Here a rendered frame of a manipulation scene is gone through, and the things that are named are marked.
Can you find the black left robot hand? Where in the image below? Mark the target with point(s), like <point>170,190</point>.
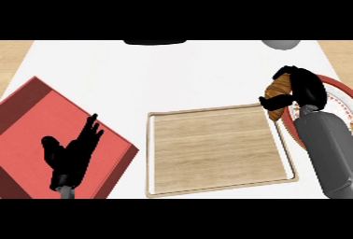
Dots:
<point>71,158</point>

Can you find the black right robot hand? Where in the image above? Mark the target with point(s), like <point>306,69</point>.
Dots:
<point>308,90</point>

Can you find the brown croissant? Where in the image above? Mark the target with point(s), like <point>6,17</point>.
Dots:
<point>277,93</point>

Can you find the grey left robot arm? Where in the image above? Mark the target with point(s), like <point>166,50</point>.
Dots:
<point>67,192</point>

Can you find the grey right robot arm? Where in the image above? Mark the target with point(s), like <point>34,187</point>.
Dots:
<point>327,152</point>

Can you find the red rimmed patterned plate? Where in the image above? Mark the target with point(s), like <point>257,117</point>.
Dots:
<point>337,105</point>

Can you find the pale wooden tray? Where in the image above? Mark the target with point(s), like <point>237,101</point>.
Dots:
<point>218,149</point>

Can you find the red placemat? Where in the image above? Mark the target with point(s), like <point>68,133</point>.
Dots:
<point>51,140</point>

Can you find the grey rounded object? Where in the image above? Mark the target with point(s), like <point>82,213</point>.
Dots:
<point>281,44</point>

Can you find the black rounded appliance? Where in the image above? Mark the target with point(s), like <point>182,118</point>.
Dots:
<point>154,41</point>

